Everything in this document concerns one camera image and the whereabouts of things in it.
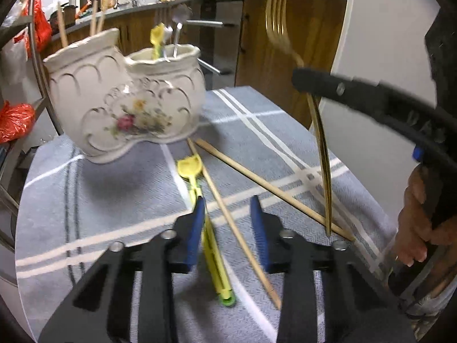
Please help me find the yellow plastic spoon in holder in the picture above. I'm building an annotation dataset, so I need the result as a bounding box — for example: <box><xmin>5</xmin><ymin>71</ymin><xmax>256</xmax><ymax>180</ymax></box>
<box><xmin>149</xmin><ymin>23</ymin><xmax>165</xmax><ymax>60</ymax></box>

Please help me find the wooden kitchen cabinet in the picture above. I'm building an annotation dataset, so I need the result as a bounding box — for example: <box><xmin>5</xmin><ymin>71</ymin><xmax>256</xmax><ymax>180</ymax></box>
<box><xmin>43</xmin><ymin>0</ymin><xmax>350</xmax><ymax>129</ymax></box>

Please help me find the steel oven with handles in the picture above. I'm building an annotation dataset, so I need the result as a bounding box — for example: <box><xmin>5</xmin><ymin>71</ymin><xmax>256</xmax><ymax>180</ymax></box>
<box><xmin>183</xmin><ymin>0</ymin><xmax>243</xmax><ymax>90</ymax></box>

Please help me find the wooden chopstick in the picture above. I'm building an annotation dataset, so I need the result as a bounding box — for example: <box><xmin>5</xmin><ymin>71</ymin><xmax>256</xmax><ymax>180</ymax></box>
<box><xmin>89</xmin><ymin>0</ymin><xmax>98</xmax><ymax>36</ymax></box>
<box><xmin>57</xmin><ymin>2</ymin><xmax>69</xmax><ymax>48</ymax></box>
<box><xmin>193</xmin><ymin>138</ymin><xmax>357</xmax><ymax>242</ymax></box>
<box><xmin>186</xmin><ymin>137</ymin><xmax>283</xmax><ymax>311</ymax></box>
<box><xmin>96</xmin><ymin>10</ymin><xmax>105</xmax><ymax>33</ymax></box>

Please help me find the yellow green plastic spoon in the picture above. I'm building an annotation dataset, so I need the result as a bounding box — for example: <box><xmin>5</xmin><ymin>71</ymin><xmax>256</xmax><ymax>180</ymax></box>
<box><xmin>177</xmin><ymin>155</ymin><xmax>235</xmax><ymax>307</ymax></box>

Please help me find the gold metal fork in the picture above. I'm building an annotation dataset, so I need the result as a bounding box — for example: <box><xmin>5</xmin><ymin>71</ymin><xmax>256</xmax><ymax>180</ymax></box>
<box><xmin>264</xmin><ymin>0</ymin><xmax>334</xmax><ymax>237</ymax></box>

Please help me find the right human hand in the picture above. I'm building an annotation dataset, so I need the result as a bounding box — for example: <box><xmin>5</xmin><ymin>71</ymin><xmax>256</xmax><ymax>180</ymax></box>
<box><xmin>394</xmin><ymin>165</ymin><xmax>456</xmax><ymax>272</ymax></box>

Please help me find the red plastic bag upper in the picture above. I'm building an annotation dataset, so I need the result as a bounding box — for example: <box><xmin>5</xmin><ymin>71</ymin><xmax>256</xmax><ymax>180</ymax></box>
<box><xmin>21</xmin><ymin>0</ymin><xmax>52</xmax><ymax>59</ymax></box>

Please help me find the wooden chopstick in holder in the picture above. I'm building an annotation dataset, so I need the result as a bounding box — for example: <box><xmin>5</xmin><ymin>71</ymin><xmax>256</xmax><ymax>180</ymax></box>
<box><xmin>89</xmin><ymin>0</ymin><xmax>98</xmax><ymax>36</ymax></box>
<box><xmin>96</xmin><ymin>10</ymin><xmax>105</xmax><ymax>33</ymax></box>

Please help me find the metal shelf rack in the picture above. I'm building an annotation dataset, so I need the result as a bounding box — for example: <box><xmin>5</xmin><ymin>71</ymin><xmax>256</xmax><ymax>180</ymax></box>
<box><xmin>1</xmin><ymin>0</ymin><xmax>63</xmax><ymax>286</ymax></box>

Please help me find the silver spoon in holder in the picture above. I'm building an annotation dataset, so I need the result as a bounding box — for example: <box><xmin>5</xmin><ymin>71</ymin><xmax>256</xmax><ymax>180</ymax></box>
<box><xmin>172</xmin><ymin>4</ymin><xmax>192</xmax><ymax>57</ymax></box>

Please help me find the red plastic bag on shelf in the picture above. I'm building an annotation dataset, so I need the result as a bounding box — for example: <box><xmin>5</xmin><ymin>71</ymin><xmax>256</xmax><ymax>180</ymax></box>
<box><xmin>0</xmin><ymin>101</ymin><xmax>36</xmax><ymax>144</ymax></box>

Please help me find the white floral ceramic utensil holder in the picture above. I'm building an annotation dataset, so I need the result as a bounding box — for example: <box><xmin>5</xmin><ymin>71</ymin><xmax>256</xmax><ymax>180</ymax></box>
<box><xmin>43</xmin><ymin>29</ymin><xmax>206</xmax><ymax>164</ymax></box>

